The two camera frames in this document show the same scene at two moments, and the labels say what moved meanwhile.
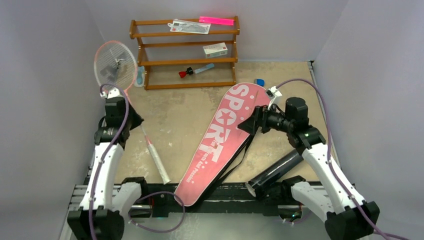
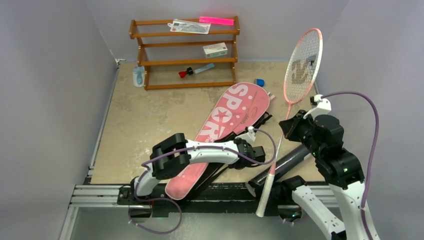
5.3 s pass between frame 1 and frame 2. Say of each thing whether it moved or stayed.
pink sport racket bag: moved
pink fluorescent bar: stayed
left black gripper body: moved
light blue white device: stayed
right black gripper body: moved
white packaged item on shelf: stayed
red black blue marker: stayed
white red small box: stayed
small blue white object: stayed
